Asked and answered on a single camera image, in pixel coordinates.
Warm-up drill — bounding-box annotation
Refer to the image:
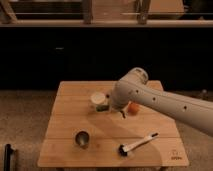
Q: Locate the green pepper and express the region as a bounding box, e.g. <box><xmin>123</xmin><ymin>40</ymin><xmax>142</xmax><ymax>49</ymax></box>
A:
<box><xmin>96</xmin><ymin>105</ymin><xmax>109</xmax><ymax>112</ymax></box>

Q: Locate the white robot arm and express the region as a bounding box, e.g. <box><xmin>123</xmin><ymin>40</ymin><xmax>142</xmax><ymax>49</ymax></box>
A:
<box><xmin>110</xmin><ymin>67</ymin><xmax>213</xmax><ymax>137</ymax></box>

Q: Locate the small metal cup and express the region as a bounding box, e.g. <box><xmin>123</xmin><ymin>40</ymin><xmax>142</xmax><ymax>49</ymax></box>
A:
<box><xmin>75</xmin><ymin>131</ymin><xmax>90</xmax><ymax>148</ymax></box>

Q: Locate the orange round fruit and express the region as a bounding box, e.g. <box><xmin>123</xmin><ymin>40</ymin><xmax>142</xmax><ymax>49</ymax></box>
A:
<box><xmin>127</xmin><ymin>102</ymin><xmax>139</xmax><ymax>115</ymax></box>

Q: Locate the wooden table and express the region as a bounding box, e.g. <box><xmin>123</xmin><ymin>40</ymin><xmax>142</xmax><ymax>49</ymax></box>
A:
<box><xmin>38</xmin><ymin>81</ymin><xmax>189</xmax><ymax>168</ymax></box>

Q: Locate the black object at floor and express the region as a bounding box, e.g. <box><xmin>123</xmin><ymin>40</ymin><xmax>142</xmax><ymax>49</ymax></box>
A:
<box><xmin>3</xmin><ymin>144</ymin><xmax>14</xmax><ymax>171</ymax></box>

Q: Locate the white-handled black brush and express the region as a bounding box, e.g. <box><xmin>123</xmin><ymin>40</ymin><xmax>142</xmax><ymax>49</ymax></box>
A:
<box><xmin>118</xmin><ymin>133</ymin><xmax>158</xmax><ymax>156</ymax></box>

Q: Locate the wooden shelf frame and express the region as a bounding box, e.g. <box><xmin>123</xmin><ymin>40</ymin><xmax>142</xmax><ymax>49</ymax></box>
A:
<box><xmin>0</xmin><ymin>0</ymin><xmax>213</xmax><ymax>27</ymax></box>

